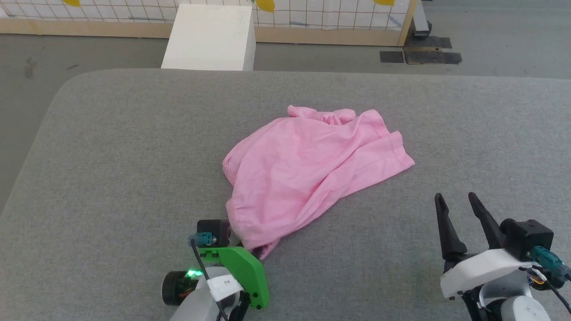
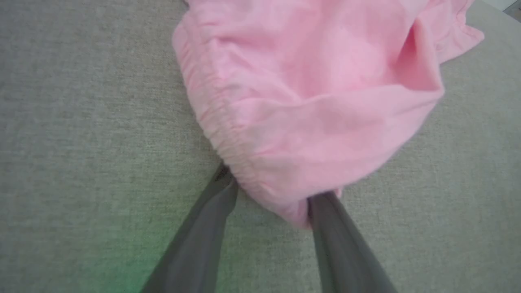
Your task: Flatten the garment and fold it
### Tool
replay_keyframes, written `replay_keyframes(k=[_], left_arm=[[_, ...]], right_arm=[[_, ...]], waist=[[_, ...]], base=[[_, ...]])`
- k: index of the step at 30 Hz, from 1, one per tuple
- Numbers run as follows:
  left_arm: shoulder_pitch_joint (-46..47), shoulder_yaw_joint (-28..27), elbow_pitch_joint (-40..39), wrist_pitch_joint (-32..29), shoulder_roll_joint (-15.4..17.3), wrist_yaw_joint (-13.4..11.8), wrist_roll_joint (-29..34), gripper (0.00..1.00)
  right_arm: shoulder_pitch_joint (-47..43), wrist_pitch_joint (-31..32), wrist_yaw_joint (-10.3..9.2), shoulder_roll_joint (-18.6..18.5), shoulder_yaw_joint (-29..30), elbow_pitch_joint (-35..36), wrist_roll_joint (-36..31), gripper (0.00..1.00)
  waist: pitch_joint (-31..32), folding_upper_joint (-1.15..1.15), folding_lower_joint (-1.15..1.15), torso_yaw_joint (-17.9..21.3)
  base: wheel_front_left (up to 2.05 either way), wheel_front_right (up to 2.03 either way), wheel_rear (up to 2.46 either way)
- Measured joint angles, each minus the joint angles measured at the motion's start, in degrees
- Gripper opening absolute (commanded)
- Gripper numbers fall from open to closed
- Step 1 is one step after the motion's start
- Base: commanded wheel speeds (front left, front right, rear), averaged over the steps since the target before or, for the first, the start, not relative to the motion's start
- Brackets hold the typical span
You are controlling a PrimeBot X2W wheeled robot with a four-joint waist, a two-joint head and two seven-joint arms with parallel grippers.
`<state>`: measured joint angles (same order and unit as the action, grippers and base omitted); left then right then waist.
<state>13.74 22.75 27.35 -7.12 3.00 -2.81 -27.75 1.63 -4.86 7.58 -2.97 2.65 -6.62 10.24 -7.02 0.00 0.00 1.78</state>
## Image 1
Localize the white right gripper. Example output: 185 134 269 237
435 192 534 300

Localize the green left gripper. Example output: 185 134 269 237
197 245 270 311

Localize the pink long-sleeved garment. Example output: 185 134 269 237
222 105 416 260

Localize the grey metal stand foot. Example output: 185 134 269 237
411 0 432 37

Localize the white box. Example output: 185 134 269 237
161 4 257 72

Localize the lemon print partition panel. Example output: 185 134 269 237
0 0 420 47

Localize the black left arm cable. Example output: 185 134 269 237
188 232 230 321

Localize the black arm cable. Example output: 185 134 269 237
188 232 230 321
526 246 571 313

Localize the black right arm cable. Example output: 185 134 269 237
526 246 571 313

